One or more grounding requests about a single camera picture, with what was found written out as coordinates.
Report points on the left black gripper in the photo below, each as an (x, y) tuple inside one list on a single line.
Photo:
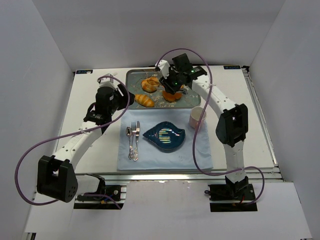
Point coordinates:
[(124, 97)]

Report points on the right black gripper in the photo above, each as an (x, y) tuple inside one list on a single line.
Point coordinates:
[(169, 83)]

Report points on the metal tongs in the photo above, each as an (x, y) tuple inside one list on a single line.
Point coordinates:
[(184, 89)]

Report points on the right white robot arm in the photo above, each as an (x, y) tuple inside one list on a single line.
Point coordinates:
[(233, 120)]

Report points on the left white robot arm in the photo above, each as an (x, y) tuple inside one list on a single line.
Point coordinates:
[(56, 176)]

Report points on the striped croissant bread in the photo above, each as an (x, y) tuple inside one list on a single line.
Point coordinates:
[(144, 100)]

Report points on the round striped bread bun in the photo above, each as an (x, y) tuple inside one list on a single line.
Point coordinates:
[(150, 84)]

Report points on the orange cylindrical cake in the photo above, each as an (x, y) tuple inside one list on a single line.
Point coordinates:
[(171, 97)]

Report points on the floral metal tray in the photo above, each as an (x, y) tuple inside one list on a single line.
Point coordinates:
[(134, 80)]

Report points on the silver fork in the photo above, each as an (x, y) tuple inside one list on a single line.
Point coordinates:
[(133, 132)]

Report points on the silver spoon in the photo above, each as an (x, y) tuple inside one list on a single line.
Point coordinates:
[(129, 134)]

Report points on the pink mug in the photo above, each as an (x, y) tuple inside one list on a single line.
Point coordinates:
[(194, 118)]

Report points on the dark blue leaf plate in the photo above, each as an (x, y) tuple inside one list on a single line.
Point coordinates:
[(166, 136)]

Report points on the silver table knife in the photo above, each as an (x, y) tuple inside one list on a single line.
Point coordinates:
[(137, 134)]

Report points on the light blue cloth mat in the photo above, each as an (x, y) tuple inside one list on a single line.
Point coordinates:
[(195, 151)]

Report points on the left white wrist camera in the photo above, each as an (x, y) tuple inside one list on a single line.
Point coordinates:
[(106, 81)]

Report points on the aluminium frame rail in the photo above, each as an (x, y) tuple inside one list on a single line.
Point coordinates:
[(252, 175)]

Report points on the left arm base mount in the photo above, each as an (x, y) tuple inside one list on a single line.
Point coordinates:
[(111, 198)]

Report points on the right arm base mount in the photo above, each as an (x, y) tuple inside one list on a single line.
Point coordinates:
[(221, 199)]

